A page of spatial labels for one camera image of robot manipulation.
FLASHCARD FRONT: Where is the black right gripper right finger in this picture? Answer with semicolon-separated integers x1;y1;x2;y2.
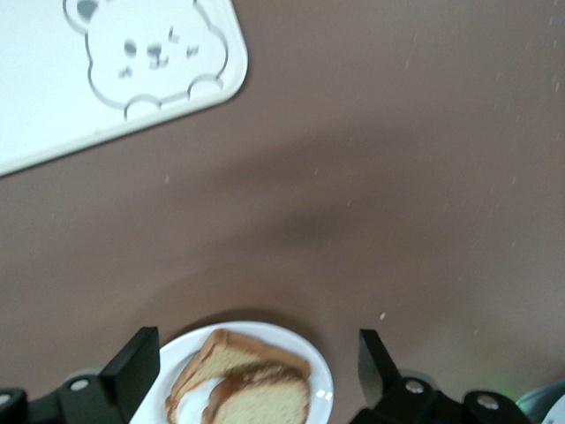
352;329;442;424

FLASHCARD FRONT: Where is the white round plate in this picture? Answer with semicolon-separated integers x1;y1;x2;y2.
127;321;335;424

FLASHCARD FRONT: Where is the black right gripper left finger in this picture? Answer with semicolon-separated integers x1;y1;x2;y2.
33;326;160;424

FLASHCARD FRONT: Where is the bread slice under egg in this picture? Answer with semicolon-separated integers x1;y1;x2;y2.
165;329;313;424

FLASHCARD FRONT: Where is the plain bread slice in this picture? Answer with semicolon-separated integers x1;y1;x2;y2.
202;374;311;424

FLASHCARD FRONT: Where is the cream bear print tray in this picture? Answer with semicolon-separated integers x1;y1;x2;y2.
0;0;249;178

